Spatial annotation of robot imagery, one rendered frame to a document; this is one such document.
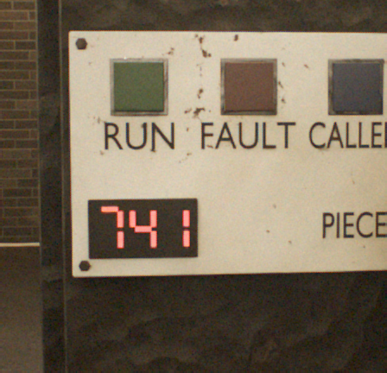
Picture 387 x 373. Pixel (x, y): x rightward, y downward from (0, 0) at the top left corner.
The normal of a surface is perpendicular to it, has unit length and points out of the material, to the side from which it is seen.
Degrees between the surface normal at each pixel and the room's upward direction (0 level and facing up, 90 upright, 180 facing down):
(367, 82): 90
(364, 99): 90
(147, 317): 90
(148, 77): 90
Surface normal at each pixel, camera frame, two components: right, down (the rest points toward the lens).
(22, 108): 0.10, 0.07
